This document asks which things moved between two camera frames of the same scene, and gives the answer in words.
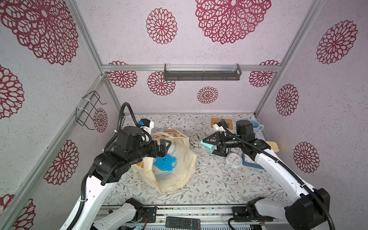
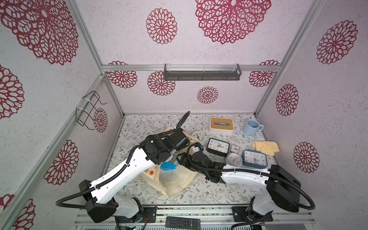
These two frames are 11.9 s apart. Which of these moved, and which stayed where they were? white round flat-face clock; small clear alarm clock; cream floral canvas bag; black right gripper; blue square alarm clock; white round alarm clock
Moved: black right gripper; cream floral canvas bag
Stayed: white round flat-face clock; blue square alarm clock; small clear alarm clock; white round alarm clock
